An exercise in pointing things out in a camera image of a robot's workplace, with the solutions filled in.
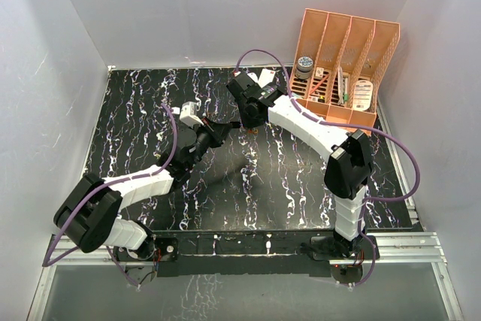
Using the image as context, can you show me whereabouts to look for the orange file organizer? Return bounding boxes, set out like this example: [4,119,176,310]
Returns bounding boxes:
[289,9,401,127]

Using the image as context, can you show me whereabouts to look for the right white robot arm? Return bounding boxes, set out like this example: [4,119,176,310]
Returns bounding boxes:
[227,71,373,259]

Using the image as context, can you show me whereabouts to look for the grey round tape tin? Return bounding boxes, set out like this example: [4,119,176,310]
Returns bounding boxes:
[295,56,314,80]

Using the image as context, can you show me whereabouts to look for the white labelled package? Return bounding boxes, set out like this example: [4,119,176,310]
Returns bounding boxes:
[352,79,374,107]

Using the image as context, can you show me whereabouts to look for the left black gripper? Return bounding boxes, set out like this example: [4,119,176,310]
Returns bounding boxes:
[185,116,231,171]

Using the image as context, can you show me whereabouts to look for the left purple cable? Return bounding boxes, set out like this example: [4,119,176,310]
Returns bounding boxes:
[41,102,181,286]

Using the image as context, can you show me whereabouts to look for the white small box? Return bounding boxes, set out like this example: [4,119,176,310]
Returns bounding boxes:
[258,68,276,87]

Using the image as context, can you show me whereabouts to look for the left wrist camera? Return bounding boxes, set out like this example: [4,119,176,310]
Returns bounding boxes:
[173,101,203,128]

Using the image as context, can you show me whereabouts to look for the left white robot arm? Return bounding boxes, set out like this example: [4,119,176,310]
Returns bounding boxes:
[53,117,241,260]

